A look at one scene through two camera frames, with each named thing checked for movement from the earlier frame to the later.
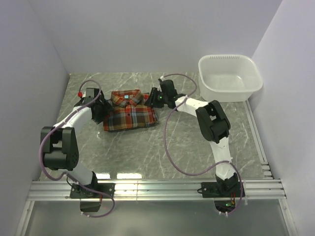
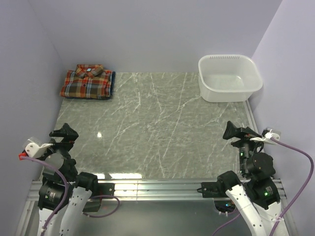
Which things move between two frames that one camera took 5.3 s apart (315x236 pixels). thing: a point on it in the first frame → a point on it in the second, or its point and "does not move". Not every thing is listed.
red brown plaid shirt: (130, 110) → (88, 81)
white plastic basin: (233, 78) does not move
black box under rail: (89, 206) does not move
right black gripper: (152, 100) → (247, 133)
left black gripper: (107, 108) → (69, 135)
